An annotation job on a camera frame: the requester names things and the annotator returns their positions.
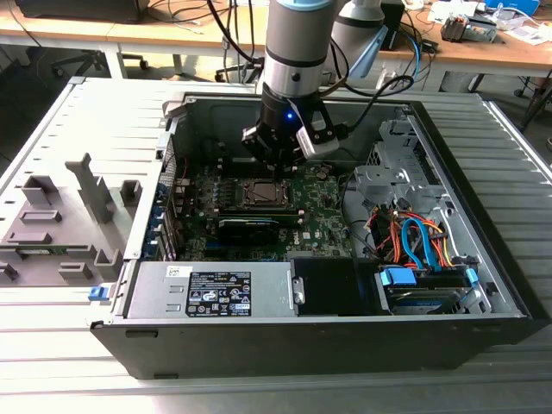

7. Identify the white wrist camera on bracket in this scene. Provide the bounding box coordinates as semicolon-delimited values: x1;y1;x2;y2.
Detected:
296;99;348;159

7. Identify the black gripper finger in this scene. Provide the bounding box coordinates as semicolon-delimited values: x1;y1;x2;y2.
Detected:
280;138;311;174
241;122;285;174

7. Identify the blue network cable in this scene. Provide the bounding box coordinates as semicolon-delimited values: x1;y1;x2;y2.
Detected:
409;32;428;87

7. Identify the hard disk in blue carrier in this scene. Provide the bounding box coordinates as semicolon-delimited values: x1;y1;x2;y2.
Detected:
373;263;480;316

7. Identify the small metal box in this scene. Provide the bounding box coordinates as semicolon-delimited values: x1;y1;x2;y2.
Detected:
467;15;504;44

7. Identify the blue box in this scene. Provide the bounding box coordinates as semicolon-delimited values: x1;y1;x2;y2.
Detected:
485;0;540;12

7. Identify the wooden desk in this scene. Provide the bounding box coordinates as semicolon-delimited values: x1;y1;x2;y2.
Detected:
379;0;552;94
0;0;268;83

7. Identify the green motherboard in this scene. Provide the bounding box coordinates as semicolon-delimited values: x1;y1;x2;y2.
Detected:
172;159;359;264

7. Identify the CPU cooler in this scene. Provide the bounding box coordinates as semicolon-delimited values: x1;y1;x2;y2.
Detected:
440;11;474;43

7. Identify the black graphics card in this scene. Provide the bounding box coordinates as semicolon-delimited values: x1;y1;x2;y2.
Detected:
215;216;281;248

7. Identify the grey parts rack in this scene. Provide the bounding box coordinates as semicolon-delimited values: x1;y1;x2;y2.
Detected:
0;151;143;288

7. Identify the silver CPU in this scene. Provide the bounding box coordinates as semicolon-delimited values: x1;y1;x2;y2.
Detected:
253;180;279;202

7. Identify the black PC case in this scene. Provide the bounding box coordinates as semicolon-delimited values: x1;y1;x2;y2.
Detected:
88;88;540;380

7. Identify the CPU socket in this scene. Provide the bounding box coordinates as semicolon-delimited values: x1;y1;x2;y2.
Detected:
235;172;298;208

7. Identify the black monitor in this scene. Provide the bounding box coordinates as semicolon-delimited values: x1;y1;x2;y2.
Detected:
15;0;143;25

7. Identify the black speaker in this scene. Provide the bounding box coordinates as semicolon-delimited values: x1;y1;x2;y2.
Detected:
381;0;406;51

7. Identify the orange wire bundle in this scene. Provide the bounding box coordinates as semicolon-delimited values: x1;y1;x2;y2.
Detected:
368;206;458;271

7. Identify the blue flat wire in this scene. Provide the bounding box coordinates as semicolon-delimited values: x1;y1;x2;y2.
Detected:
400;217;443;273

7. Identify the green RAM stick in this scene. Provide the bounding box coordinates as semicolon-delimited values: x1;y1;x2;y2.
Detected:
15;244;94;256

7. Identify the metal socket cover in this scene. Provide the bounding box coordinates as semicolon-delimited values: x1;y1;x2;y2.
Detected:
241;178;295;207

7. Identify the grey power supply unit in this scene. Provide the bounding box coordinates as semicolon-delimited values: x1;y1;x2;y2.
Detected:
124;260;298;320

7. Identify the black camera cable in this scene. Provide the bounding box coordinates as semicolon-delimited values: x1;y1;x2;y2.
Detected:
329;38;416;133

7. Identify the silver metal drive cage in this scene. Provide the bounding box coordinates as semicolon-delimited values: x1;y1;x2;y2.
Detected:
351;118;458;216

